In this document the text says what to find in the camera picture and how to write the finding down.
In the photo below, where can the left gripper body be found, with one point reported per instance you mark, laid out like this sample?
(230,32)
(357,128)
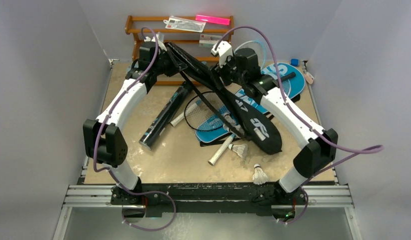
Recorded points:
(163,66)

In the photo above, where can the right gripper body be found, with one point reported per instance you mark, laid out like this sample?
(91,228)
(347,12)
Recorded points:
(217,71)

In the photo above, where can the black shuttlecock tube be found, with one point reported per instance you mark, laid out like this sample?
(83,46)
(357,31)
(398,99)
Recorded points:
(159,124)

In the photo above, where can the black Crossway racket bag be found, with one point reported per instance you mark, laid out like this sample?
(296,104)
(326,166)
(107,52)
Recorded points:
(254,126)

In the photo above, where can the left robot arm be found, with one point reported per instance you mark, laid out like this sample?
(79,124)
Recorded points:
(103,138)

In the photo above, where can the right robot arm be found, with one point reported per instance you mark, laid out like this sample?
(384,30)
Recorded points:
(316,153)

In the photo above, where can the light blue badminton racket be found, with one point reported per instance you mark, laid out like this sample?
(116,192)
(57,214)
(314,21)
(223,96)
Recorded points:
(258,47)

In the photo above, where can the wooden shelf rack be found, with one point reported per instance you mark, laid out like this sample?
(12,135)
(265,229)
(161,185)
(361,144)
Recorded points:
(181,38)

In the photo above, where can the white blister package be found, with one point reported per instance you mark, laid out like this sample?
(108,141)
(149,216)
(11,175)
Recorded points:
(183,24)

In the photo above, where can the white green box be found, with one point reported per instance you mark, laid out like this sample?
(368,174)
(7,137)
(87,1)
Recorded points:
(208,40)

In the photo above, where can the small blue cube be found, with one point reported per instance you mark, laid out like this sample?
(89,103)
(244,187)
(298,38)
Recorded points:
(295,62)

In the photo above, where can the pink bar on shelf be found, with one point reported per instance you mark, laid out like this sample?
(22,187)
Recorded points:
(213,20)

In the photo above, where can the small pink white object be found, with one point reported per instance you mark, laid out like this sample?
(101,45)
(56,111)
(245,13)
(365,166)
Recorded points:
(309,78)

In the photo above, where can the white shuttlecock near bag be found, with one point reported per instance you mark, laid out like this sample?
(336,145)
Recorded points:
(240,149)

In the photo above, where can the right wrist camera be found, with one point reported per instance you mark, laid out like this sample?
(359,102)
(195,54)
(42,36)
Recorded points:
(223,51)

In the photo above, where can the white racket handle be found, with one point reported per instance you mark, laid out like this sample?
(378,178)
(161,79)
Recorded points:
(212,161)

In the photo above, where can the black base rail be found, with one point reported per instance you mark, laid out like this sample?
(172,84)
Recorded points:
(218,197)

